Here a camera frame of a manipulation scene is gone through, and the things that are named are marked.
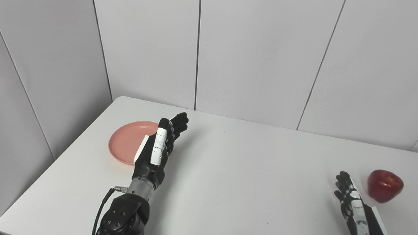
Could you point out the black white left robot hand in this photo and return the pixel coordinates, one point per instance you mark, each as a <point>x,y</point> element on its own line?
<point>153,156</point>

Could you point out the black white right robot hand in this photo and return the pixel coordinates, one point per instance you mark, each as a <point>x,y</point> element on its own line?
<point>356,209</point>

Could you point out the pink round plate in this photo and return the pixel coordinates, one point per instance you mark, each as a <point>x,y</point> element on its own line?
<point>125,143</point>

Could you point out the red apple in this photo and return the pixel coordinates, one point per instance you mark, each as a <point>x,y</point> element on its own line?
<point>383,186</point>

